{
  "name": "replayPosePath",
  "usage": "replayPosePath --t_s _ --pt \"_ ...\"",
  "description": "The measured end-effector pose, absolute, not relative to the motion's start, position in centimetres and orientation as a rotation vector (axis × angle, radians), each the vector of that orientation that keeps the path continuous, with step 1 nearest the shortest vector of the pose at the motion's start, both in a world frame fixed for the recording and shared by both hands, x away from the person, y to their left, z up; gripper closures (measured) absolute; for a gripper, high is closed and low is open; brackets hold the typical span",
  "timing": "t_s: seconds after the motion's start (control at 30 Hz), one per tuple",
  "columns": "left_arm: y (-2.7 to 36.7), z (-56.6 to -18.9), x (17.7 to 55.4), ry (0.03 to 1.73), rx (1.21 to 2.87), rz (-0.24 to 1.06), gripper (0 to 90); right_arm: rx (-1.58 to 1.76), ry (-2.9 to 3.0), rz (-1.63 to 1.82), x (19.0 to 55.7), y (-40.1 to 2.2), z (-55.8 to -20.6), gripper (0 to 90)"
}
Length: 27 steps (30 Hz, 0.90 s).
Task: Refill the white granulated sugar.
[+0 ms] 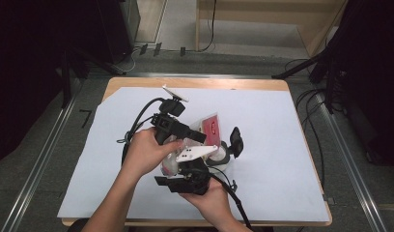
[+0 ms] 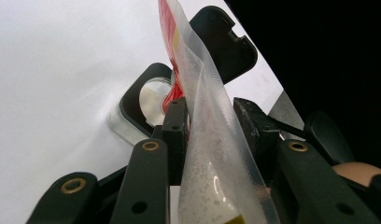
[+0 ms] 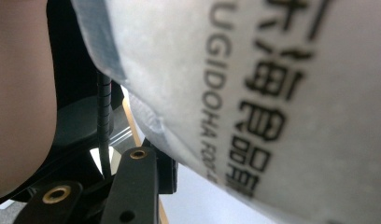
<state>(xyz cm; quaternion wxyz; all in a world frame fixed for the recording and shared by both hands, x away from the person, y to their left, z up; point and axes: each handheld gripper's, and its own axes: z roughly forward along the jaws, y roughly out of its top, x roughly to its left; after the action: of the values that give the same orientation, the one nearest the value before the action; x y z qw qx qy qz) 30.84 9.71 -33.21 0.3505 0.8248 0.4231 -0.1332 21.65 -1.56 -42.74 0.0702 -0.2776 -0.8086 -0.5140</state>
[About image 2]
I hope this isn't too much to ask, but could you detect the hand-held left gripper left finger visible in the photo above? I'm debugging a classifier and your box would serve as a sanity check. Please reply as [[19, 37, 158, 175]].
[[151, 96, 191, 187]]

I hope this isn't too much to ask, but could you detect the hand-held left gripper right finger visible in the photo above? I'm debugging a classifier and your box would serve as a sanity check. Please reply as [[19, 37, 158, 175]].
[[233, 96, 282, 188]]

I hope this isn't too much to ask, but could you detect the red and white powder pouch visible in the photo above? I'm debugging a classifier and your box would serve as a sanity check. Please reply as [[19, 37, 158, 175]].
[[157, 0, 281, 224]]

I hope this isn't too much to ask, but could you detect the white table cover sheet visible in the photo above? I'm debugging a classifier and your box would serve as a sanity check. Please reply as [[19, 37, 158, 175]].
[[0, 0, 286, 224]]

